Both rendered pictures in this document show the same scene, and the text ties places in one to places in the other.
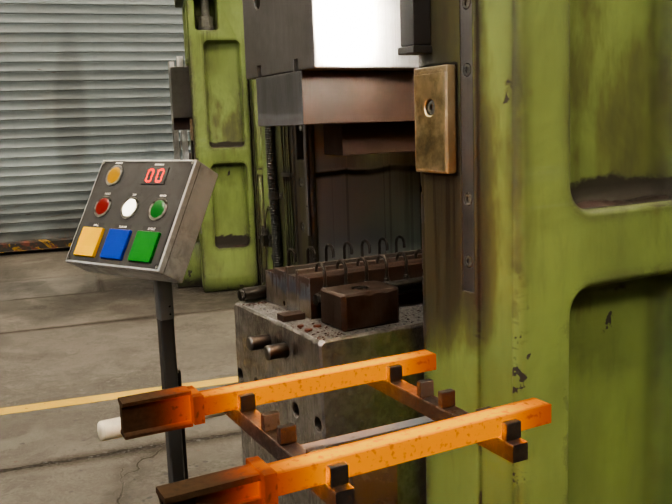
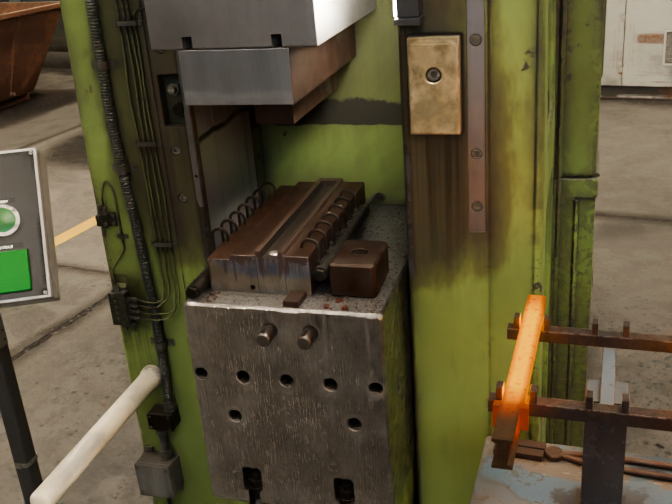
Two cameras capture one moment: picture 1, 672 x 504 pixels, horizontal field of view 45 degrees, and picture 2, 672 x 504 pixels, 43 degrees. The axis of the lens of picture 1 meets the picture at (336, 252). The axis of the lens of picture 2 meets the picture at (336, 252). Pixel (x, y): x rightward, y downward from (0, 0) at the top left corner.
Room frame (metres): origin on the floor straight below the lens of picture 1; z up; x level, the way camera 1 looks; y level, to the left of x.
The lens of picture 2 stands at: (0.40, 0.99, 1.60)
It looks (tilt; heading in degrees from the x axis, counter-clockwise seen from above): 23 degrees down; 316
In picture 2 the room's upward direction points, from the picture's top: 5 degrees counter-clockwise
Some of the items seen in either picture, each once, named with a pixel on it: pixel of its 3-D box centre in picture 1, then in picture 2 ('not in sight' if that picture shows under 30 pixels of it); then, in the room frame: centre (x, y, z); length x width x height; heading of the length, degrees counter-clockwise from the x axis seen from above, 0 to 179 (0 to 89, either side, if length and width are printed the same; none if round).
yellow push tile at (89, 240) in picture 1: (90, 242); not in sight; (1.95, 0.60, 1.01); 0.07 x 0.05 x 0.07; 54
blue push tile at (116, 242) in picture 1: (117, 244); not in sight; (1.89, 0.52, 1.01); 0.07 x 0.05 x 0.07; 54
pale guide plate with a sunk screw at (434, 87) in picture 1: (434, 120); (434, 85); (1.33, -0.17, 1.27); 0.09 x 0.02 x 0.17; 29
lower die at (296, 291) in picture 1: (378, 275); (293, 229); (1.64, -0.09, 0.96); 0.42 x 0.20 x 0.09; 119
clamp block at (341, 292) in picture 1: (360, 305); (360, 268); (1.41, -0.04, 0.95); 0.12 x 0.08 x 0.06; 119
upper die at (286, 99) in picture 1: (373, 98); (276, 53); (1.64, -0.09, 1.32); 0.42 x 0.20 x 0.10; 119
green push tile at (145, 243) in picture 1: (145, 247); (8, 272); (1.83, 0.44, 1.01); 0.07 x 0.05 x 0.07; 54
